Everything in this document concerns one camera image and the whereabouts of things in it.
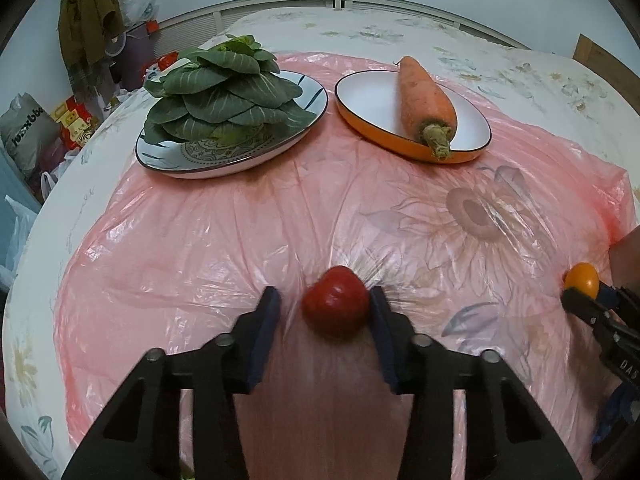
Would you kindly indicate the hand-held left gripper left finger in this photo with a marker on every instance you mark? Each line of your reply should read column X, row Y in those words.
column 265, row 340

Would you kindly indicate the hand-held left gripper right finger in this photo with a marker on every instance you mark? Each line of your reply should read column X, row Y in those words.
column 385, row 340

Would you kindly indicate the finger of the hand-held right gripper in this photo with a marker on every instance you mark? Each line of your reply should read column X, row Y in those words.
column 585, row 307
column 620, row 302

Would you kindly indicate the orange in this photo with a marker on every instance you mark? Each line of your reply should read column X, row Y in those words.
column 582, row 277

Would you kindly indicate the red tomato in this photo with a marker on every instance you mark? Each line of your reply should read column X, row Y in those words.
column 332, row 305

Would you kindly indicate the black and rose electric kettle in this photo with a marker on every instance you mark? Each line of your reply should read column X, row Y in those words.
column 627, row 255

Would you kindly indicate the pink plastic sheet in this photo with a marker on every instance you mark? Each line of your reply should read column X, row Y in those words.
column 250, row 235

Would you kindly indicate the patterned oval plate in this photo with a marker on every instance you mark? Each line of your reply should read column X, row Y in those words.
column 210, row 160

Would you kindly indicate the orange-rimmed white plate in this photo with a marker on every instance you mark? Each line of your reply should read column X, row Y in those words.
column 370, row 105

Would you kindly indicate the carrot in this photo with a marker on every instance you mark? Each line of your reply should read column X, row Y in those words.
column 425, row 95

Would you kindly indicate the brown wooden board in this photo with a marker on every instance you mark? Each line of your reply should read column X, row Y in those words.
column 595, row 52

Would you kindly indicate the green bok choy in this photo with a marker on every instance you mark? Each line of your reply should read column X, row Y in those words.
column 225, row 90

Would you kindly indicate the white plastic bag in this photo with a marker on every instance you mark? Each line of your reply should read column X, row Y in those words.
column 60, row 170
column 20, row 230

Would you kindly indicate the red and yellow boxes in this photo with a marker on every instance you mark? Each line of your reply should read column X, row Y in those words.
column 72, row 122

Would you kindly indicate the floral bed sheet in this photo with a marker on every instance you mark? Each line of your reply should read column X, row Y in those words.
column 450, row 40

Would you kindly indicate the purple bin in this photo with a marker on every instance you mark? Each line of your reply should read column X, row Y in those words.
column 137, row 55

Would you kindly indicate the grey printed bag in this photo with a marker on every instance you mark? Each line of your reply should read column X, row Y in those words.
column 25, row 135

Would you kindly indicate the small white fan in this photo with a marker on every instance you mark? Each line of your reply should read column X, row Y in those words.
column 116, row 47

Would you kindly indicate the clear plastic bags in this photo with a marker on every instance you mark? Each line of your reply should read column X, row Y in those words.
column 137, row 2

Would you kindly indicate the olive hanging coat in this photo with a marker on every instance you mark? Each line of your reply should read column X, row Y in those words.
column 85, row 10

